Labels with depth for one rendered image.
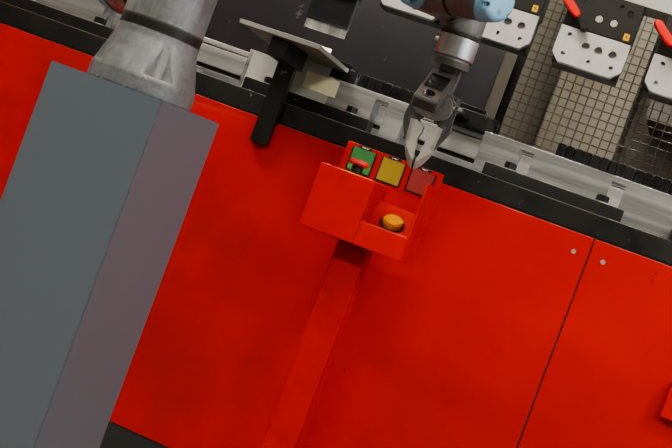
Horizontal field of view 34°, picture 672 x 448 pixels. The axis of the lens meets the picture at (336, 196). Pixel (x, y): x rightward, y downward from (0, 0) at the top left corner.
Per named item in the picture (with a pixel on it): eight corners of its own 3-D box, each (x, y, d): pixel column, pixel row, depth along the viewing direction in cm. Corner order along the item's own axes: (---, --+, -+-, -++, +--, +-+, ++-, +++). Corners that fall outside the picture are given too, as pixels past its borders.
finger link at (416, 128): (415, 168, 210) (432, 122, 209) (410, 168, 204) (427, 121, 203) (400, 163, 211) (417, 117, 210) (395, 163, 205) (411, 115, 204)
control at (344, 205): (298, 223, 203) (332, 130, 203) (317, 226, 219) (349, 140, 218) (400, 262, 199) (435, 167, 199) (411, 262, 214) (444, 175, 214)
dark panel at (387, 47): (92, 37, 319) (146, -107, 319) (96, 39, 321) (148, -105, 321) (461, 169, 292) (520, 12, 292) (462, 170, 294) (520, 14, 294)
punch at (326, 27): (302, 24, 252) (317, -15, 251) (305, 26, 253) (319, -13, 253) (343, 38, 249) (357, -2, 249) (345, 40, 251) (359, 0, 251)
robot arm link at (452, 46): (477, 42, 200) (434, 27, 202) (468, 66, 200) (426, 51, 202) (481, 46, 207) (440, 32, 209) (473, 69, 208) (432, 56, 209)
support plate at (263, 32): (238, 22, 226) (240, 17, 226) (275, 48, 252) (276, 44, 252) (319, 49, 222) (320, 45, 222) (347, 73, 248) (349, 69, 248)
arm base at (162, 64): (158, 99, 145) (184, 27, 145) (65, 65, 150) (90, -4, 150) (207, 118, 159) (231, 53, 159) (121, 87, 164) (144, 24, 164)
